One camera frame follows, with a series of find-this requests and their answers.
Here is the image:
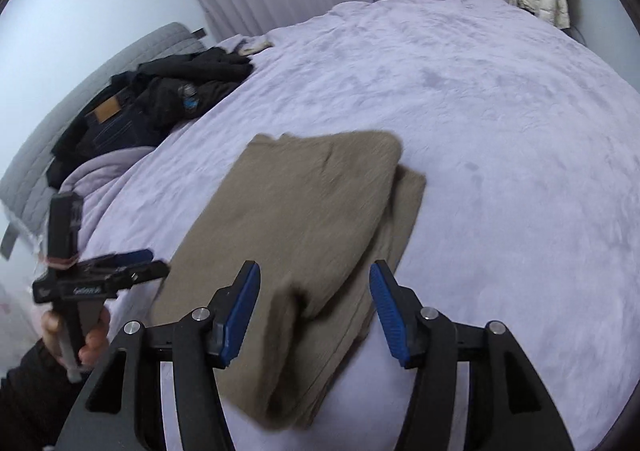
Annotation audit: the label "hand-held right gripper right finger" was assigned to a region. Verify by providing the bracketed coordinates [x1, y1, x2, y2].
[369, 260, 576, 451]

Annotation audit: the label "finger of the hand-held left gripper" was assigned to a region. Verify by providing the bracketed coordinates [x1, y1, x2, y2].
[102, 260, 171, 291]
[79, 249, 155, 273]

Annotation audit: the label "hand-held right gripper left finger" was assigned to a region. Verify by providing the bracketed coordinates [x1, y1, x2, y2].
[55, 260, 262, 451]

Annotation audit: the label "beige knit sweater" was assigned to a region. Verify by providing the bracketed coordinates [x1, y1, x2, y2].
[150, 130, 428, 432]

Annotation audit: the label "person's left hand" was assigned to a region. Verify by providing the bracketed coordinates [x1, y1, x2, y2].
[40, 303, 112, 369]

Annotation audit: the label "grey padded headboard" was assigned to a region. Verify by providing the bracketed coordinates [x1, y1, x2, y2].
[0, 22, 206, 232]

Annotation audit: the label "dark blue jeans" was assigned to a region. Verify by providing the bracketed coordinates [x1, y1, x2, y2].
[47, 83, 171, 186]

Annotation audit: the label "plastic bottle with blue label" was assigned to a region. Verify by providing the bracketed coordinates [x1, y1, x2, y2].
[179, 83, 201, 119]

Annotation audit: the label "lavender fleece blanket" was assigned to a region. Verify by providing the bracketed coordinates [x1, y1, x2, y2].
[50, 0, 640, 451]

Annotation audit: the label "black jacket pile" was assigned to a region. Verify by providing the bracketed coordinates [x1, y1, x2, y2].
[110, 47, 253, 134]

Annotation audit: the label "small white cloth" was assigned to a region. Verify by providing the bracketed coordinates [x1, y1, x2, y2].
[237, 37, 273, 56]

